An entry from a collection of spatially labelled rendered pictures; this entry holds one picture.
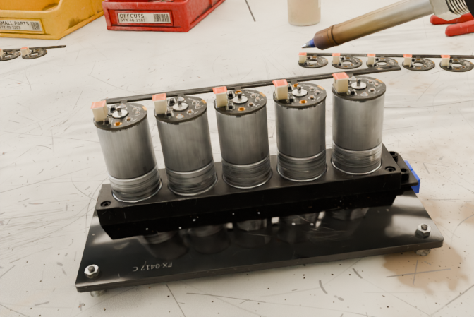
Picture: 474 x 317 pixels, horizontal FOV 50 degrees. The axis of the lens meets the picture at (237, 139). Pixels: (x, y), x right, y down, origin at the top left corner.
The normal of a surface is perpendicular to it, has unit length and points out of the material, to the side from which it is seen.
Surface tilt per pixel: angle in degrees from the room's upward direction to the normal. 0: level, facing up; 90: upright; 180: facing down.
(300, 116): 90
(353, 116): 90
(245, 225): 0
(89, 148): 0
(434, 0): 91
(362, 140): 90
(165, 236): 0
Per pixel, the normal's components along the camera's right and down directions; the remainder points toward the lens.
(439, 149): -0.09, -0.86
